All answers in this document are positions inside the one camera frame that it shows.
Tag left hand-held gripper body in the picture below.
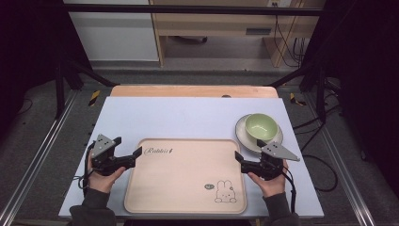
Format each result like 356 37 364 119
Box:
89 134 127 177

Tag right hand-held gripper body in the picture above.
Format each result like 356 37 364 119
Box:
250 141 301 182

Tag person's right hand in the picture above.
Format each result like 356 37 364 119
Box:
247 159 290 199

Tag person's left hand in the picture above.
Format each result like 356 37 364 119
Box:
87 153 127 195

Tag green bowl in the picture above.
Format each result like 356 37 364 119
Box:
244 113 279 142

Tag white plate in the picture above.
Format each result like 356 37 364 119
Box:
234 114 284 155

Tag yellow black tape marker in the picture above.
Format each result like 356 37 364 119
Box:
88 89 102 107
288 91 308 107

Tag pale board mat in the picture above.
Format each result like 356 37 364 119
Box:
58 96 325 219

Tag beige tray with rabbit print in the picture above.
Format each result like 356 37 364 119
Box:
123 137 248 216

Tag black metal stand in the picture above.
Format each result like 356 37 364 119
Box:
268 61 327 124
54 56 118 120

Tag wooden table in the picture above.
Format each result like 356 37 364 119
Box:
109 84 279 99

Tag white cabinet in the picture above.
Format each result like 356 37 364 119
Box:
63 0 160 62

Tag black curtain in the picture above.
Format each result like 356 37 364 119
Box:
301 0 399 197
0 0 94 140

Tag wooden desk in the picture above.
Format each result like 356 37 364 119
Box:
148 0 326 69

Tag black metal crossbar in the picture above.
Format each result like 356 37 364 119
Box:
63 3 325 17

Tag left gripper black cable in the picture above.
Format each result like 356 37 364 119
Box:
72 141 96 198

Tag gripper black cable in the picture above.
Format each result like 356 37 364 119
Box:
72 141 96 198
281 165 298 215

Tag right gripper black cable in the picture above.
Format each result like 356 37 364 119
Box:
281 165 298 215

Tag aluminium floor rail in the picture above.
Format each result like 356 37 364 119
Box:
304 93 378 226
0 89 80 226

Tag thin black floor cable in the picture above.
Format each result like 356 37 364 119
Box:
14 97 34 117

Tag hanging black cables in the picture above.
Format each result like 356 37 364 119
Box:
273 14 308 69

